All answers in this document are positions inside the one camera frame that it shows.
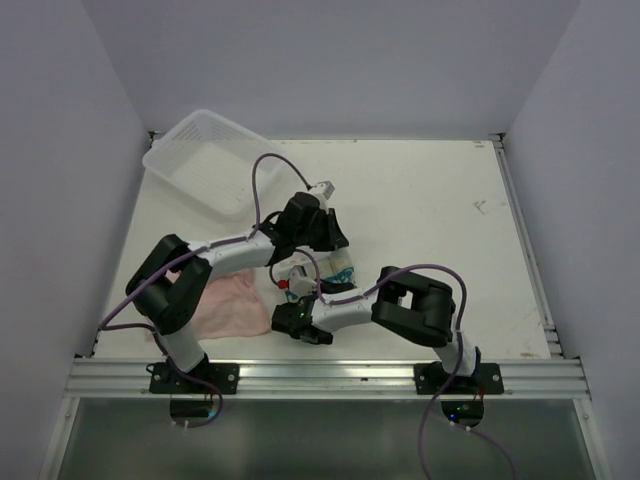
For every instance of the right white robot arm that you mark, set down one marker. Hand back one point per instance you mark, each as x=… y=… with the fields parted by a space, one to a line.
x=423 y=304

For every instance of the colourful rabbit print towel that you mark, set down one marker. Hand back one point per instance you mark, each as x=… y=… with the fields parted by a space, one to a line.
x=334 y=267

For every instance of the aluminium rail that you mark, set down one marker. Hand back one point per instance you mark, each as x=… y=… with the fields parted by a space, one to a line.
x=548 y=324
x=337 y=380

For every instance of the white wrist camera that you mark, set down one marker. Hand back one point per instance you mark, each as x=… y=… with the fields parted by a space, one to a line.
x=299 y=284
x=322 y=190

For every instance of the pink towel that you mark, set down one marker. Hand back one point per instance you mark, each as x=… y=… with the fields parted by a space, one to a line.
x=230 y=307

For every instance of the translucent plastic basket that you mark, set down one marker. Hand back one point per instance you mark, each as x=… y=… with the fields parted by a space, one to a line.
x=210 y=159

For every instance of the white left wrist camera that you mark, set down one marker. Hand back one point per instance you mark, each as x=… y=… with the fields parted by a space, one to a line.
x=322 y=190

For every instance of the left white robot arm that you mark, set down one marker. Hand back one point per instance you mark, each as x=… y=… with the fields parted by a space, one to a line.
x=167 y=287

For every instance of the aluminium front rail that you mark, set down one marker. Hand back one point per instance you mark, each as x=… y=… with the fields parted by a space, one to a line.
x=337 y=380

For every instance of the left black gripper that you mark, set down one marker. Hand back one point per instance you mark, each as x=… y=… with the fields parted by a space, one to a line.
x=334 y=237

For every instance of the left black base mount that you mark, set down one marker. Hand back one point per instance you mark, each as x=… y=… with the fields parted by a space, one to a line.
x=200 y=377

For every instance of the aluminium right side rail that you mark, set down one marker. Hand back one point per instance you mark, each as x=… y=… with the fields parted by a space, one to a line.
x=548 y=324

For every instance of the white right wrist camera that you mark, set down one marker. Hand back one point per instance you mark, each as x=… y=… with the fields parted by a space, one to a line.
x=299 y=284

